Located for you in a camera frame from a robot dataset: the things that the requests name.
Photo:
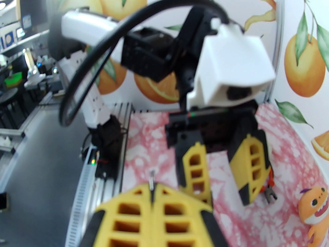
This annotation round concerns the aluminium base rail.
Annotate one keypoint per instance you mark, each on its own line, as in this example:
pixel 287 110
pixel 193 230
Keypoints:
pixel 123 109

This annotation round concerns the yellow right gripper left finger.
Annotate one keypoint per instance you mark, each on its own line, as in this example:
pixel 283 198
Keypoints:
pixel 147 222

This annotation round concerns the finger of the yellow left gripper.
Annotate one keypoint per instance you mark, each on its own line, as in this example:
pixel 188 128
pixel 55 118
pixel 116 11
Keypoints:
pixel 241 168
pixel 186 179

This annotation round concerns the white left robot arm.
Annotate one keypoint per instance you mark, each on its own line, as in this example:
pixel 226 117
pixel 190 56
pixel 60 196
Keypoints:
pixel 87 22

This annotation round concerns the orange plush toy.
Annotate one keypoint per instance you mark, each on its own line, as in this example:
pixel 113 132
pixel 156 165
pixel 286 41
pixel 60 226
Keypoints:
pixel 313 210

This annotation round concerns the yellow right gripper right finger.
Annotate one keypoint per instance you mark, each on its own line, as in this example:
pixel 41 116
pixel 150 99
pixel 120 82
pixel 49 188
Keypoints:
pixel 159 222

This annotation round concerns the aluminium frame post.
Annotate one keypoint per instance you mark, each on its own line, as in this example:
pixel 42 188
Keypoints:
pixel 279 22

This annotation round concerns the black computer monitor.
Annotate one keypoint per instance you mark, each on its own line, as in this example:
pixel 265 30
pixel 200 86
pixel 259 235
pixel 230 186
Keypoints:
pixel 33 6

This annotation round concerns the green box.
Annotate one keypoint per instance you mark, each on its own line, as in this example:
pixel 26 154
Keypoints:
pixel 12 79

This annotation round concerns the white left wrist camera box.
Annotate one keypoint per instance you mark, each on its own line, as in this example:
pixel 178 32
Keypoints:
pixel 231 60

